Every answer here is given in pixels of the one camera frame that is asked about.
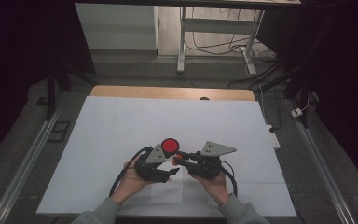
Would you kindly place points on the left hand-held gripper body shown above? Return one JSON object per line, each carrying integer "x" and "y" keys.
{"x": 150, "y": 168}

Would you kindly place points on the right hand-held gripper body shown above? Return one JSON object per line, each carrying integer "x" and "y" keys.
{"x": 206, "y": 165}

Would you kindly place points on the small red stamp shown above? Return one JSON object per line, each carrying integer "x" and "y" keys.
{"x": 174, "y": 161}

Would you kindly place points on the person's right hand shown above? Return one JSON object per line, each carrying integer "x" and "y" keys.
{"x": 216, "y": 188}

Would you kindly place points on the person's left hand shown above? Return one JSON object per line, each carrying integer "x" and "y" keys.
{"x": 130, "y": 183}

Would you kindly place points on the round black red ink pad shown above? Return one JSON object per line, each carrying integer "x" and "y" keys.
{"x": 170, "y": 145}

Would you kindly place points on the white paper sheet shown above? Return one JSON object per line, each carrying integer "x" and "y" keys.
{"x": 167, "y": 194}

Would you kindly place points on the white table cover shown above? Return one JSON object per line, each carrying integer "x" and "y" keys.
{"x": 167, "y": 118}

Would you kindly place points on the white power strip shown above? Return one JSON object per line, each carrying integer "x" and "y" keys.
{"x": 274, "y": 139}

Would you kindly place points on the small white adapter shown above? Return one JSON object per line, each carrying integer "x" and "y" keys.
{"x": 296, "y": 112}

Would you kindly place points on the white-legged desk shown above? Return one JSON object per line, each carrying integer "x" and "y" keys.
{"x": 181, "y": 46}

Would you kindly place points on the black tripod stand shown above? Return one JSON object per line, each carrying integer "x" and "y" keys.
{"x": 298, "y": 84}
{"x": 50, "y": 93}

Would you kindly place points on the white cabinet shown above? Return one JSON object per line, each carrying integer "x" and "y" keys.
{"x": 118, "y": 28}

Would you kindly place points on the dark curtain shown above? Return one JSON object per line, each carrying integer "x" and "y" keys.
{"x": 345, "y": 62}
{"x": 18, "y": 46}

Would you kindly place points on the black floor frame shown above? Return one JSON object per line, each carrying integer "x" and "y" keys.
{"x": 53, "y": 132}

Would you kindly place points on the aluminium floor rail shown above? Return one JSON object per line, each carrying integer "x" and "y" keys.
{"x": 28, "y": 161}
{"x": 320, "y": 161}

